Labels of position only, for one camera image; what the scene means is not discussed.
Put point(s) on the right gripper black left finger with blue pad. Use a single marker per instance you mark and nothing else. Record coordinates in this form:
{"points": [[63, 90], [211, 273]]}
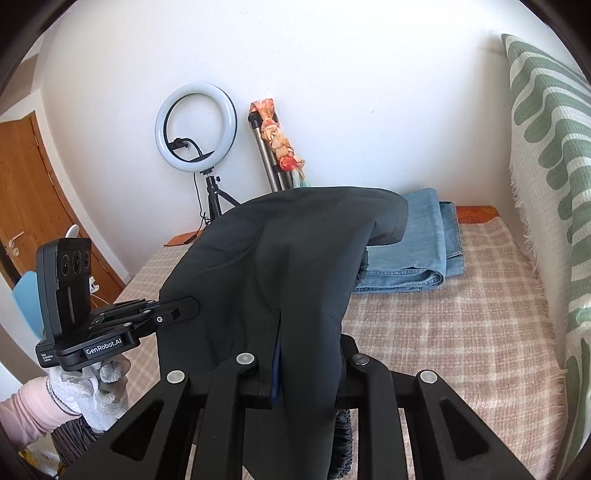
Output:
{"points": [[193, 422]]}

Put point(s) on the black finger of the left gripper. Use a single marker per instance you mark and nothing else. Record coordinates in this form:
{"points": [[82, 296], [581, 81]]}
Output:
{"points": [[142, 317]]}

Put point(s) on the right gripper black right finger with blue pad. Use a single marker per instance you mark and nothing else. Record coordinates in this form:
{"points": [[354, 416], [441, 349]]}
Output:
{"points": [[418, 426]]}

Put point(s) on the dark grey pants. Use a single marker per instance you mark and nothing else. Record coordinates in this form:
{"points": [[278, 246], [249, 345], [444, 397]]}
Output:
{"points": [[283, 266]]}

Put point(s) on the pink sleeved left forearm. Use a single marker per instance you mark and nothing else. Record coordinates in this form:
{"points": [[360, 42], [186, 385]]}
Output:
{"points": [[33, 412]]}

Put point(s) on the white gloved left hand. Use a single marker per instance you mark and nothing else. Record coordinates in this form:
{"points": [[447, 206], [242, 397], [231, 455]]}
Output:
{"points": [[98, 392]]}

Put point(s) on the blue plastic chair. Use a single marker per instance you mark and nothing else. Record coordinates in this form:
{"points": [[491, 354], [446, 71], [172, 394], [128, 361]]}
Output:
{"points": [[26, 296]]}

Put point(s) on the striped grey trouser leg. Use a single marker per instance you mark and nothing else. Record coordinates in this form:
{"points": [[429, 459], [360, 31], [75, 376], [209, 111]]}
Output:
{"points": [[72, 439]]}

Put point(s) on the white clip desk lamp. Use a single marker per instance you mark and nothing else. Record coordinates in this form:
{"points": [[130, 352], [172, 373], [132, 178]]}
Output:
{"points": [[81, 260]]}

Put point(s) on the pink checked bed blanket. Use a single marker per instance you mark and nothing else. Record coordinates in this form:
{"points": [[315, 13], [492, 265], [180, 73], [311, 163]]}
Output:
{"points": [[487, 333]]}

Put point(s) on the wooden door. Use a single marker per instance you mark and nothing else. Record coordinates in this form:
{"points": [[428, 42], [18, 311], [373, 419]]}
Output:
{"points": [[33, 207]]}

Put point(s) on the black mini tripod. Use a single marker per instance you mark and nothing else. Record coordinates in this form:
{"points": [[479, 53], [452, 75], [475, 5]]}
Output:
{"points": [[214, 193]]}

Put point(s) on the folded blue jeans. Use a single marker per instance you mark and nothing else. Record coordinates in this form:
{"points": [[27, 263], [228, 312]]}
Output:
{"points": [[429, 253]]}

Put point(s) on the folded silver tripod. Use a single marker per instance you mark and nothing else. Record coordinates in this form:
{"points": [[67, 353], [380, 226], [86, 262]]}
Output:
{"points": [[278, 179]]}

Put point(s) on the orange floral scarf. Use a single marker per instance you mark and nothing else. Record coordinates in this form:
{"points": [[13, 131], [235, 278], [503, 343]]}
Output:
{"points": [[284, 152]]}

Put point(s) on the green white patterned pillow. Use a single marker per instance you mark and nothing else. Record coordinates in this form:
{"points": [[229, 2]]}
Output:
{"points": [[550, 170]]}

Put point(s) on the white ring light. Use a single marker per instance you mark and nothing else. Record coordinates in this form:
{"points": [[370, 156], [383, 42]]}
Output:
{"points": [[194, 127]]}

